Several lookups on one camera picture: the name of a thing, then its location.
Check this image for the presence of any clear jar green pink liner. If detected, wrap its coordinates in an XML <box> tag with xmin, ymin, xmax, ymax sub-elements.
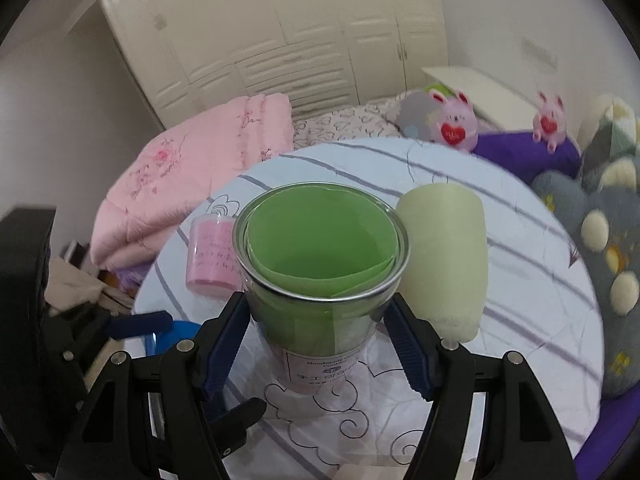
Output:
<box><xmin>232</xmin><ymin>182</ymin><xmax>410</xmax><ymax>393</ymax></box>

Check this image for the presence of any small pink plastic cup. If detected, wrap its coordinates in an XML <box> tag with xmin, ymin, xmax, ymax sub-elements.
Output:
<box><xmin>186</xmin><ymin>214</ymin><xmax>241</xmax><ymax>300</ymax></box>

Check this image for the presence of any white paper cup lying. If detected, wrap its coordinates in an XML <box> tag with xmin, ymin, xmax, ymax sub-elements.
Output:
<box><xmin>333</xmin><ymin>464</ymin><xmax>407</xmax><ymax>480</ymax></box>

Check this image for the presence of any pale green cup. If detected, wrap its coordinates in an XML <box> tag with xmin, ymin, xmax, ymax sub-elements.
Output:
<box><xmin>396</xmin><ymin>183</ymin><xmax>488</xmax><ymax>342</ymax></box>

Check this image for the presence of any blue black can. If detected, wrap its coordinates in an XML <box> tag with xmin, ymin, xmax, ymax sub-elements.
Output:
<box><xmin>144</xmin><ymin>321</ymin><xmax>201</xmax><ymax>356</ymax></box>

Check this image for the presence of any purple bed sheet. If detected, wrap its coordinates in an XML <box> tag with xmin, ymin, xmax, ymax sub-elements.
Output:
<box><xmin>575</xmin><ymin>398</ymin><xmax>629</xmax><ymax>480</ymax></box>

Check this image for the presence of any striped white tablecloth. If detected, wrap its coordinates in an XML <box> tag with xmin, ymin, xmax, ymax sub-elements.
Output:
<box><xmin>130</xmin><ymin>136</ymin><xmax>606</xmax><ymax>480</ymax></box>

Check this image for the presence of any folded pink quilt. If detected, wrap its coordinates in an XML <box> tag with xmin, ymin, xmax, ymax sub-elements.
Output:
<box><xmin>90</xmin><ymin>93</ymin><xmax>294</xmax><ymax>271</ymax></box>

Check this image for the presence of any grey koala plush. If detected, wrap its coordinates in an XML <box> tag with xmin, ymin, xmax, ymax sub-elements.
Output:
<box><xmin>532</xmin><ymin>155</ymin><xmax>639</xmax><ymax>398</ymax></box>

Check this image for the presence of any purple bolster pillow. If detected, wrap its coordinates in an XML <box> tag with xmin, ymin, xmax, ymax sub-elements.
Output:
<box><xmin>473</xmin><ymin>131</ymin><xmax>580</xmax><ymax>185</ymax></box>

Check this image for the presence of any triangle patterned quilted cushion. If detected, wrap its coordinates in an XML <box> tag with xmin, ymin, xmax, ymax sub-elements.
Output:
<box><xmin>577</xmin><ymin>93</ymin><xmax>639</xmax><ymax>185</ymax></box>

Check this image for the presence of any pink bunny plush right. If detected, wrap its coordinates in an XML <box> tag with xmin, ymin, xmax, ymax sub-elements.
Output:
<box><xmin>533</xmin><ymin>91</ymin><xmax>567</xmax><ymax>154</ymax></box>

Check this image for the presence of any pink bunny plush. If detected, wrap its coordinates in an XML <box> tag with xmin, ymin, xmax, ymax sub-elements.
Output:
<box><xmin>533</xmin><ymin>91</ymin><xmax>567</xmax><ymax>154</ymax></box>
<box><xmin>428</xmin><ymin>89</ymin><xmax>478</xmax><ymax>153</ymax></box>

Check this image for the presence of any pink bunny plush left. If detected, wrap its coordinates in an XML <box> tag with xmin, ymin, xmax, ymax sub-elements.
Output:
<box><xmin>428</xmin><ymin>89</ymin><xmax>478</xmax><ymax>153</ymax></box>

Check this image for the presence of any white bedside table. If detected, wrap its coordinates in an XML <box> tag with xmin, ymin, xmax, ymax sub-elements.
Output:
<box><xmin>422</xmin><ymin>66</ymin><xmax>537</xmax><ymax>131</ymax></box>

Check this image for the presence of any grey small pillow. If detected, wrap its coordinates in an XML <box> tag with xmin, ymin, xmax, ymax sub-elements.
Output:
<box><xmin>395</xmin><ymin>90</ymin><xmax>442</xmax><ymax>141</ymax></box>

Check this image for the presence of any cream wardrobe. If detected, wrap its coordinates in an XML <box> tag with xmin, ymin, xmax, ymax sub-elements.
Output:
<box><xmin>100</xmin><ymin>0</ymin><xmax>448</xmax><ymax>128</ymax></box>

